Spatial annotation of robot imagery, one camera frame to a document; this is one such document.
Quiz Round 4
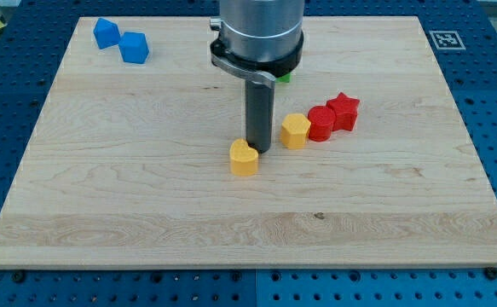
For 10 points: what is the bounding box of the wooden board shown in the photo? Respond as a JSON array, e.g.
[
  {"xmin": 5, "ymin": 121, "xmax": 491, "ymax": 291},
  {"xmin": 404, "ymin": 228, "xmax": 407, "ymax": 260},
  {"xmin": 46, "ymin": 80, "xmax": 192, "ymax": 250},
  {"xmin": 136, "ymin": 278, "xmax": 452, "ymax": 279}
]
[{"xmin": 0, "ymin": 16, "xmax": 497, "ymax": 270}]

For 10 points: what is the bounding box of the yellow heart block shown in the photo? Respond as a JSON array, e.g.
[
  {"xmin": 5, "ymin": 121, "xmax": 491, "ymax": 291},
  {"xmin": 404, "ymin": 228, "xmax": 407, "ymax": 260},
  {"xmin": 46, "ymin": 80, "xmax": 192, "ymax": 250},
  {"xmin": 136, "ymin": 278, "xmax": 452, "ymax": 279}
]
[{"xmin": 229, "ymin": 138, "xmax": 259, "ymax": 177}]

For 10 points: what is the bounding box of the red star block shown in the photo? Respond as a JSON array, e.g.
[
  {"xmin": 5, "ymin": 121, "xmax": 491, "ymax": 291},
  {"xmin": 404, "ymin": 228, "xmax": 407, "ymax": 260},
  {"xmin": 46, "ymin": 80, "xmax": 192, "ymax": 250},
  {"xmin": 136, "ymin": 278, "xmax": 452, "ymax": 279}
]
[{"xmin": 326, "ymin": 92, "xmax": 360, "ymax": 131}]

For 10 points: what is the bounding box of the green block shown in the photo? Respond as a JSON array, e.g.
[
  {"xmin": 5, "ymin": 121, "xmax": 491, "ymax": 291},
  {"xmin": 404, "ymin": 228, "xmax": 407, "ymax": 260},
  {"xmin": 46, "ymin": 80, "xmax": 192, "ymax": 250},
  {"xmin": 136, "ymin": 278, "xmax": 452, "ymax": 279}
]
[{"xmin": 276, "ymin": 73, "xmax": 291, "ymax": 84}]

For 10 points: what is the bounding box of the yellow hexagon block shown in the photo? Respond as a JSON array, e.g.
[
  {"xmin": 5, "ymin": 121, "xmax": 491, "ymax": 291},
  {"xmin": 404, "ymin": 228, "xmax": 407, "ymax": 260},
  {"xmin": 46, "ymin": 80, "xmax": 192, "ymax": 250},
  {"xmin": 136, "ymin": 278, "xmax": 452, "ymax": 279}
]
[{"xmin": 280, "ymin": 113, "xmax": 311, "ymax": 149}]

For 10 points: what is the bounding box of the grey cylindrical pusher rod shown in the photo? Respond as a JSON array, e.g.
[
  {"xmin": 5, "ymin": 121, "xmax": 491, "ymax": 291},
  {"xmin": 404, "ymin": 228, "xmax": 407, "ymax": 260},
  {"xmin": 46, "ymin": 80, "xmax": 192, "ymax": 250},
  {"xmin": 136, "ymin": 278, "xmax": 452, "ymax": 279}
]
[{"xmin": 245, "ymin": 81, "xmax": 274, "ymax": 154}]

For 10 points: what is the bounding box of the red cylinder block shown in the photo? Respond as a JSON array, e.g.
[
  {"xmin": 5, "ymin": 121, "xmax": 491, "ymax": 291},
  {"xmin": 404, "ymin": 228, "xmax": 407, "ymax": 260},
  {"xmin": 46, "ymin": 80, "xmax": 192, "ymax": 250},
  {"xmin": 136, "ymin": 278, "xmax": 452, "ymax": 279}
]
[{"xmin": 308, "ymin": 106, "xmax": 336, "ymax": 142}]

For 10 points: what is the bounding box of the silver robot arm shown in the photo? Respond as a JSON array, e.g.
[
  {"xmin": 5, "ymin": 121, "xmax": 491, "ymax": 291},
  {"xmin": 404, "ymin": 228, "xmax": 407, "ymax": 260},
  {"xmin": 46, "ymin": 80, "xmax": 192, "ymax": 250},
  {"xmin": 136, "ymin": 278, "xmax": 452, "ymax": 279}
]
[{"xmin": 210, "ymin": 0, "xmax": 304, "ymax": 154}]

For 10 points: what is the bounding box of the blue pentagon block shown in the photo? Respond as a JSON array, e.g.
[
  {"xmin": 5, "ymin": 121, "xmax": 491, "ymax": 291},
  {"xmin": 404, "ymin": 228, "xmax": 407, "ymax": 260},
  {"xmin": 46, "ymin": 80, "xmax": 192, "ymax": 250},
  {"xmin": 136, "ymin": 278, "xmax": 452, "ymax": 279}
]
[{"xmin": 93, "ymin": 18, "xmax": 121, "ymax": 49}]

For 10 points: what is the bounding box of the blue cube block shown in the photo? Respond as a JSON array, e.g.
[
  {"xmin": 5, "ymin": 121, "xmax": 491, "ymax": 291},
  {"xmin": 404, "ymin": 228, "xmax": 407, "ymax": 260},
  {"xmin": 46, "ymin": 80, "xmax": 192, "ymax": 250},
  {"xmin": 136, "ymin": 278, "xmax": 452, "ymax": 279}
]
[{"xmin": 118, "ymin": 32, "xmax": 149, "ymax": 64}]

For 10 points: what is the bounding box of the fiducial marker tag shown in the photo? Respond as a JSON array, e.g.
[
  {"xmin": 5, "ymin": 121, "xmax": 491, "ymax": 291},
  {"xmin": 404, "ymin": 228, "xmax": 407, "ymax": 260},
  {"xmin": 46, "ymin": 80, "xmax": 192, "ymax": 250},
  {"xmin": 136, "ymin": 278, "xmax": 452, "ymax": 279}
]
[{"xmin": 430, "ymin": 30, "xmax": 465, "ymax": 50}]

